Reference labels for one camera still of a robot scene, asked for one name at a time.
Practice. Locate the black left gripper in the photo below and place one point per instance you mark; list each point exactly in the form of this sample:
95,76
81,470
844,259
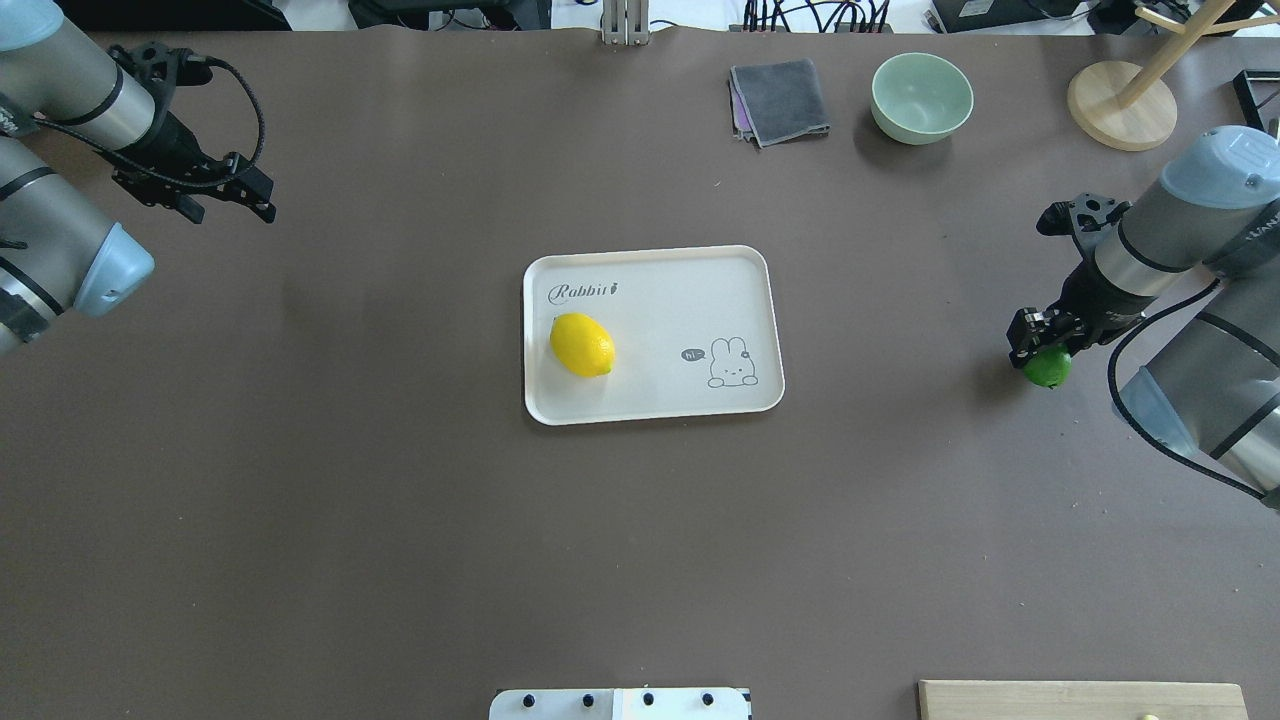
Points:
178,138

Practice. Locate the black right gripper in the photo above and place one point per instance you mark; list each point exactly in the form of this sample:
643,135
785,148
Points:
1087,297

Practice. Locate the green lime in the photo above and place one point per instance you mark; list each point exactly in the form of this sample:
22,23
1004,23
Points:
1050,368

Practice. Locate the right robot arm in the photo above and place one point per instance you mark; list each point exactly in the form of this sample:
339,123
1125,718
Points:
1182,286

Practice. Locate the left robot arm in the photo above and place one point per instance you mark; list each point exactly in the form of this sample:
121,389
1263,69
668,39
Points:
62,253

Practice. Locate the cream rabbit tray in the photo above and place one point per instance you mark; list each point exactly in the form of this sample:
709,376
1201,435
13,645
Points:
694,329

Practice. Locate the wooden stand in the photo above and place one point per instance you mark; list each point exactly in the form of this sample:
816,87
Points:
1129,108

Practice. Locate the light green bowl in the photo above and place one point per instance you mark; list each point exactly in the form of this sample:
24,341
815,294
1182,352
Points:
920,98

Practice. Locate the grey folded cloth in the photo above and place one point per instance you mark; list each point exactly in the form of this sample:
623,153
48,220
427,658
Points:
776,103

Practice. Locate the yellow lemon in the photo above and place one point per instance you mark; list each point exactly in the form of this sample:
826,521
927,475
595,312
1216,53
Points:
582,345

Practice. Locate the wooden board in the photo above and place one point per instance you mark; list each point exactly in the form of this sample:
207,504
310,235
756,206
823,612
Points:
1001,699

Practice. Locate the white mounting plate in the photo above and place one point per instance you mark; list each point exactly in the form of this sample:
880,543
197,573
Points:
695,702

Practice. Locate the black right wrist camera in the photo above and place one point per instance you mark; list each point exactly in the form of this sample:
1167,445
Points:
1086,219

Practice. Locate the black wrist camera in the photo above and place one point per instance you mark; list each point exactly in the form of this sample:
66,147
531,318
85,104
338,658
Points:
1086,219
161,69

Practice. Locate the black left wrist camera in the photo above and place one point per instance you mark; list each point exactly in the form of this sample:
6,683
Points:
161,69

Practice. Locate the black frame object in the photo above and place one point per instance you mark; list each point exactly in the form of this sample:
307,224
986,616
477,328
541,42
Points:
1256,91

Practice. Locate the aluminium frame post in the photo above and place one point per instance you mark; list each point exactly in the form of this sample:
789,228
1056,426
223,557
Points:
625,22

